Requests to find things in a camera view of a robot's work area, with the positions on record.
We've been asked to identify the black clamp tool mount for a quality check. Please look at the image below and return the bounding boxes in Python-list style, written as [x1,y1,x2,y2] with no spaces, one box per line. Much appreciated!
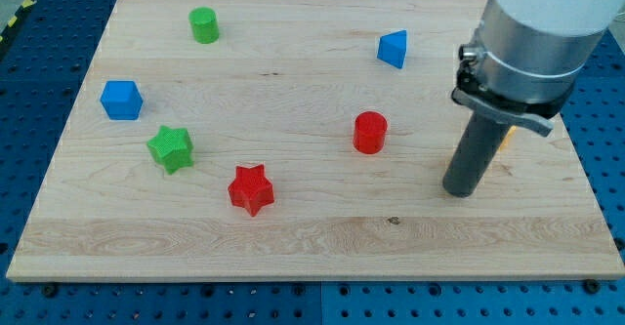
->
[451,44,574,137]

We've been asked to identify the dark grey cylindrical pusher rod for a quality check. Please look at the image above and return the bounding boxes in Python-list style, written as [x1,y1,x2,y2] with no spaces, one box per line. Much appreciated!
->
[442,112,511,197]

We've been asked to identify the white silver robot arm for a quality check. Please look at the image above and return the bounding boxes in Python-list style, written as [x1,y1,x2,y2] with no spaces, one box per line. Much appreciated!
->
[442,0,624,197]

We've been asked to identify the red star block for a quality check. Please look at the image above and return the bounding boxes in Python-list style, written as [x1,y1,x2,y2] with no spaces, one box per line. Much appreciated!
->
[228,164,274,217]

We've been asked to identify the green star block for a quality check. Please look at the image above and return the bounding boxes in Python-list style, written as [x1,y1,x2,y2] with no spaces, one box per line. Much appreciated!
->
[146,125,194,175]

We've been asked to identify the yellow block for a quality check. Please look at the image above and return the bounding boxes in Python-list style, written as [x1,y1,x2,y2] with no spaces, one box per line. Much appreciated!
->
[498,126,517,151]

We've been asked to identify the blue triangle block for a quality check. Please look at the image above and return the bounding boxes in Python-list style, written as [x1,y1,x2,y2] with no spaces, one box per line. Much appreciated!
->
[377,30,407,69]

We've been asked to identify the red cylinder block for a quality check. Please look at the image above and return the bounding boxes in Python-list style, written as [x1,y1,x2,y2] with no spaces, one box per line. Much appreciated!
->
[353,111,388,154]

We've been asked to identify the light wooden board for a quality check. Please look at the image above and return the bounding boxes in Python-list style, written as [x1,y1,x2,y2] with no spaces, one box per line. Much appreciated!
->
[7,0,624,282]

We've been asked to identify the green cylinder block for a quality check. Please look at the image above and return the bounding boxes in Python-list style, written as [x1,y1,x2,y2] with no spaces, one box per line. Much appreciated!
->
[188,7,220,44]

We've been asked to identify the blue hexagon block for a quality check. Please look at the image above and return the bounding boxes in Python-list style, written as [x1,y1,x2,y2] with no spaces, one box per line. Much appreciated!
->
[100,80,143,120]

